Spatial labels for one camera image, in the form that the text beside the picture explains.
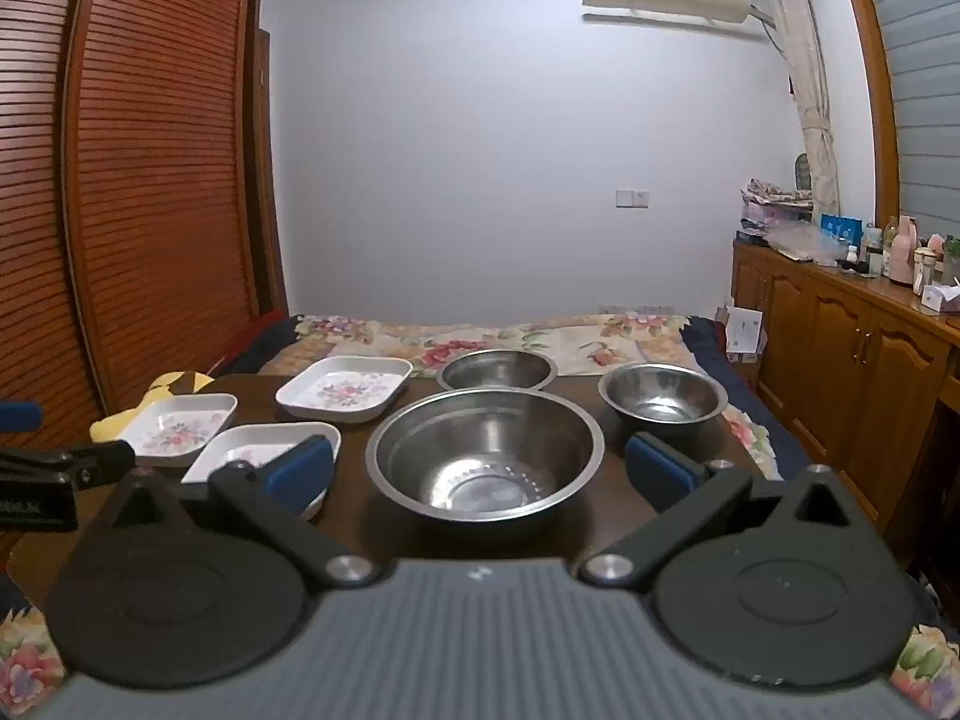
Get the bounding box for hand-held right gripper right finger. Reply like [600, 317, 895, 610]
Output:
[576, 431, 856, 595]

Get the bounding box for white floral square plate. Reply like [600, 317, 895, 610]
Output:
[181, 423, 343, 523]
[118, 393, 239, 467]
[275, 355, 414, 424]

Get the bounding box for cream patterned curtain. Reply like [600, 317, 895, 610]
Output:
[752, 0, 842, 224]

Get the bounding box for grey window blind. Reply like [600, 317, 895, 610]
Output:
[855, 0, 960, 242]

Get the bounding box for wooden louvered wardrobe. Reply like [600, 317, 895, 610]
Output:
[0, 0, 291, 560]

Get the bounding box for small steel bowl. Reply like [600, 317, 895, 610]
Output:
[598, 363, 729, 437]

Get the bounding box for white paper bag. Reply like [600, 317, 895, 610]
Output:
[722, 303, 768, 358]

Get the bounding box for large steel bowl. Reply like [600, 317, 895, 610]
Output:
[366, 387, 605, 523]

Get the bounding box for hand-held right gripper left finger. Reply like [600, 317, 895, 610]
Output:
[105, 435, 385, 592]

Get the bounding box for floral blanket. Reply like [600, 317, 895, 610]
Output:
[0, 312, 960, 720]

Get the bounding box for dark blue bedding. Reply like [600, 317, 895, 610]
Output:
[204, 313, 302, 379]

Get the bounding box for yellow cloth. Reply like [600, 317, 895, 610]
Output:
[89, 370, 215, 444]

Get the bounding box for wooden window frame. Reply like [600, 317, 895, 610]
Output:
[831, 0, 902, 227]

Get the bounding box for wooden cabinet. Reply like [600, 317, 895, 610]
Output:
[730, 235, 960, 563]

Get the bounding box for clear plastic bags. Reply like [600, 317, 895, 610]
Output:
[763, 220, 842, 268]

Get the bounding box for pile of folded cloths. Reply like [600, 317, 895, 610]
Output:
[740, 178, 816, 242]

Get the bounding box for medium steel bowl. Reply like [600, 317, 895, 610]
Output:
[436, 349, 558, 392]

